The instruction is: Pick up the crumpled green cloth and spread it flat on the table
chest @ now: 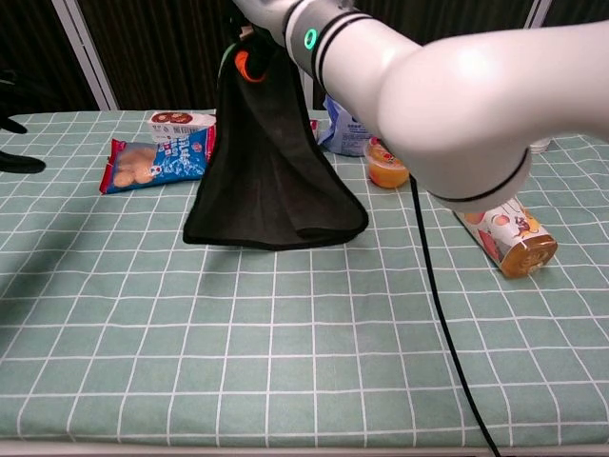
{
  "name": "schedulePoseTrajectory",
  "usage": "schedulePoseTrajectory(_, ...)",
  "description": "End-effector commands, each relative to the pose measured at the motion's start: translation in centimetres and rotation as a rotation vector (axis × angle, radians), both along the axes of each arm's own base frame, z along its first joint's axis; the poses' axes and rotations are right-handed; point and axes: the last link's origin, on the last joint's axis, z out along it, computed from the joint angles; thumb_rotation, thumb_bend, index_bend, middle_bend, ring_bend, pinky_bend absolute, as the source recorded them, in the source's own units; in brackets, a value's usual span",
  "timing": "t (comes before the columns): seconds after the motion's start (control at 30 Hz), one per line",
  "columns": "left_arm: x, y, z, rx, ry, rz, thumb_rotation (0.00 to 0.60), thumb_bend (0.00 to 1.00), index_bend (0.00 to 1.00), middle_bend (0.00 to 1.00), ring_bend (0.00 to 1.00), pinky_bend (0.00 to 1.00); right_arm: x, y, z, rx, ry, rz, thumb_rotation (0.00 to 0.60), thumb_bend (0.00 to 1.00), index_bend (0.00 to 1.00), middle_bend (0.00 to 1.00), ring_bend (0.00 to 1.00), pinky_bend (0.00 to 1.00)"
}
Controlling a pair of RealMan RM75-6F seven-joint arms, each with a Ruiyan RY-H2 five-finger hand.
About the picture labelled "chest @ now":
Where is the dark pleated curtain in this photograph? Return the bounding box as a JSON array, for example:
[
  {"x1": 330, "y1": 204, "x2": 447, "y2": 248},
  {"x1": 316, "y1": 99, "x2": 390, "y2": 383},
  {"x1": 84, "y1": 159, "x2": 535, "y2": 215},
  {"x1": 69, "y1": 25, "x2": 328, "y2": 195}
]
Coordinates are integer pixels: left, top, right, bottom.
[{"x1": 0, "y1": 0, "x2": 609, "y2": 126}]

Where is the blue snack bag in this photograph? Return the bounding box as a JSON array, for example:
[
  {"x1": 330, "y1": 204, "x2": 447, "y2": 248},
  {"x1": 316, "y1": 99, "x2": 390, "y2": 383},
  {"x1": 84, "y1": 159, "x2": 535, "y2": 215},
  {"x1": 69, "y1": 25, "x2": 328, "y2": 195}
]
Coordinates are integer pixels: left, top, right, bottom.
[{"x1": 98, "y1": 126, "x2": 218, "y2": 195}]

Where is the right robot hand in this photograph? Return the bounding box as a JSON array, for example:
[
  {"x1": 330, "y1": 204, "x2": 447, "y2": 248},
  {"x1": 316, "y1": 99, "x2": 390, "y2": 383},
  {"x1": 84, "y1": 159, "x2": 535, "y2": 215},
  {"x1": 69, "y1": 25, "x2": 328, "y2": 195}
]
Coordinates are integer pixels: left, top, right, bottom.
[{"x1": 229, "y1": 11, "x2": 283, "y2": 85}]

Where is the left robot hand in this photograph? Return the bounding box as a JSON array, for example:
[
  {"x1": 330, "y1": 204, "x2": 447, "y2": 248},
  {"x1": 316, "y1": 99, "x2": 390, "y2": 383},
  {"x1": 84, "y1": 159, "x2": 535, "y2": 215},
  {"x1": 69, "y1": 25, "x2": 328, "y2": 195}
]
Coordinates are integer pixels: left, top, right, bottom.
[{"x1": 0, "y1": 69, "x2": 47, "y2": 175}]

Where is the long white and red box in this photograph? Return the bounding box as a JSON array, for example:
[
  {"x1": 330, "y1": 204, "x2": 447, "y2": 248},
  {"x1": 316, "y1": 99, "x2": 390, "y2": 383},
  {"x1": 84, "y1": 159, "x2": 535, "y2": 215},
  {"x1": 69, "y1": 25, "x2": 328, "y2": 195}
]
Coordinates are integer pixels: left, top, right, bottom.
[{"x1": 147, "y1": 110, "x2": 320, "y2": 143}]

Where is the green checked tablecloth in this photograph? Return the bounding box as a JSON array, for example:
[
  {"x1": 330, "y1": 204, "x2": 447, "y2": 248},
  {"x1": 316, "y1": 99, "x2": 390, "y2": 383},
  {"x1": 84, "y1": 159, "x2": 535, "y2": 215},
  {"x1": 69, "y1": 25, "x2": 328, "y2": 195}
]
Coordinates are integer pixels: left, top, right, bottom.
[{"x1": 0, "y1": 109, "x2": 609, "y2": 451}]

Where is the pale blue tissue pack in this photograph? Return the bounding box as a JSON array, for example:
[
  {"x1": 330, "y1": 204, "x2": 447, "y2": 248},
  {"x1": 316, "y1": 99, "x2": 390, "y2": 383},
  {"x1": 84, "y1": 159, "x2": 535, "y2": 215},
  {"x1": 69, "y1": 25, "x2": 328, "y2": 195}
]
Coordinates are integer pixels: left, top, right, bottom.
[{"x1": 317, "y1": 93, "x2": 378, "y2": 157}]

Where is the orange fruit jelly cup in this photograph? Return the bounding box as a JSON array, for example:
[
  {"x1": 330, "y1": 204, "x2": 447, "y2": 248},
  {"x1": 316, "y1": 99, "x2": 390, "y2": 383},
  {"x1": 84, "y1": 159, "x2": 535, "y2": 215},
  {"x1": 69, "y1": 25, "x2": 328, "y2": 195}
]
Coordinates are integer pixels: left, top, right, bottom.
[{"x1": 363, "y1": 137, "x2": 411, "y2": 189}]

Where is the white slanted frame post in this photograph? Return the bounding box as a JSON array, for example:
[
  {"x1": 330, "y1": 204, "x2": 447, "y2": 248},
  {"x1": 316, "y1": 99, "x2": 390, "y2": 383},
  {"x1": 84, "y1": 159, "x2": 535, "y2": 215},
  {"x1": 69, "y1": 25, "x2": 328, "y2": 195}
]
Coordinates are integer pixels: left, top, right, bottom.
[
  {"x1": 51, "y1": 0, "x2": 119, "y2": 111},
  {"x1": 525, "y1": 0, "x2": 554, "y2": 30}
]

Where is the black cable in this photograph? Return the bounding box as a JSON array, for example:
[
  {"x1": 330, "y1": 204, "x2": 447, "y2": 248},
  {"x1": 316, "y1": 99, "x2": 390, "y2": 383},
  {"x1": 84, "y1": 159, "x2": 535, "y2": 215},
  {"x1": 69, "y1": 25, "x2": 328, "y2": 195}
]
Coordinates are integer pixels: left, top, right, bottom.
[{"x1": 408, "y1": 174, "x2": 503, "y2": 457}]

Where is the green black-edged cloth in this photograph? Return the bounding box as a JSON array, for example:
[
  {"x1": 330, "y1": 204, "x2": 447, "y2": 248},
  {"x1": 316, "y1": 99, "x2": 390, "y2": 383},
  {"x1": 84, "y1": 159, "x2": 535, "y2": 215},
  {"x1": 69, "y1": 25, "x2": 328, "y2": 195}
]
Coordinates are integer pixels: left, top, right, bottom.
[{"x1": 183, "y1": 40, "x2": 370, "y2": 252}]

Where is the peach tea bottle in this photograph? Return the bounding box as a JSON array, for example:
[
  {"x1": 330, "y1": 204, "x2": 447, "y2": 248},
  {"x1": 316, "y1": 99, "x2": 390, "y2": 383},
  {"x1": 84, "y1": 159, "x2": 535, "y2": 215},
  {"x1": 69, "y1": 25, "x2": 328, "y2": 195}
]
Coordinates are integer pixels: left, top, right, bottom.
[{"x1": 454, "y1": 197, "x2": 559, "y2": 280}]

